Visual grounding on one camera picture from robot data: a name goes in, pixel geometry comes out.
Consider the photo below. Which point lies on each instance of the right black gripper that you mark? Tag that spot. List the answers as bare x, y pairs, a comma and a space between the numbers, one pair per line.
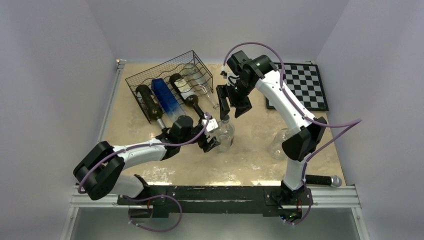
223, 91

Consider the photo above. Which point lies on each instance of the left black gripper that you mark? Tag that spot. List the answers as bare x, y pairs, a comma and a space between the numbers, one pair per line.
204, 144

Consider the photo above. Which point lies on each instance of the clear bottle white cap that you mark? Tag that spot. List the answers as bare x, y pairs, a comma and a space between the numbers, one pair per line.
225, 134
275, 148

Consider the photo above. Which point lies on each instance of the dark brown wine bottle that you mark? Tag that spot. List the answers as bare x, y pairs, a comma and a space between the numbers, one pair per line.
186, 93

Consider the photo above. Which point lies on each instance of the blue square glass bottle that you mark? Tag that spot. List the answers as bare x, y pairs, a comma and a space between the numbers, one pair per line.
167, 99

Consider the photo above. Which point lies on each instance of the clear glass bottle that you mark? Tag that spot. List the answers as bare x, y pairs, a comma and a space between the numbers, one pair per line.
199, 80

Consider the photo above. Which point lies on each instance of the green wine bottle gold label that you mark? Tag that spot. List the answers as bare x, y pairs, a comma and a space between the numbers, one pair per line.
149, 106

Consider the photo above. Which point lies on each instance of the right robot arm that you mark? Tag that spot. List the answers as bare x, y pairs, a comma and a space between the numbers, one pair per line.
262, 74

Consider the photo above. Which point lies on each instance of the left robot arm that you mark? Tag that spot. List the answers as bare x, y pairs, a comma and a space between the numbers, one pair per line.
100, 172

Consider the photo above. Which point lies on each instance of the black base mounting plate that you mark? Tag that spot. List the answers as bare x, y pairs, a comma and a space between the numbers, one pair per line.
159, 201

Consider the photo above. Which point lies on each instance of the black white chessboard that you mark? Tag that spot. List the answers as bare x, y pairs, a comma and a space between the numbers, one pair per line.
304, 80

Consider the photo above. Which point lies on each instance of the black silver microphone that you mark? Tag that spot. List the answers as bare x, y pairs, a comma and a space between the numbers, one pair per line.
322, 180

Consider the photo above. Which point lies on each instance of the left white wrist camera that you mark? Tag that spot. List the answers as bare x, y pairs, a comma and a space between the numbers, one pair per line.
211, 125

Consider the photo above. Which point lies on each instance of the black wire wine rack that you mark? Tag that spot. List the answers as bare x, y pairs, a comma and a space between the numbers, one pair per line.
164, 71

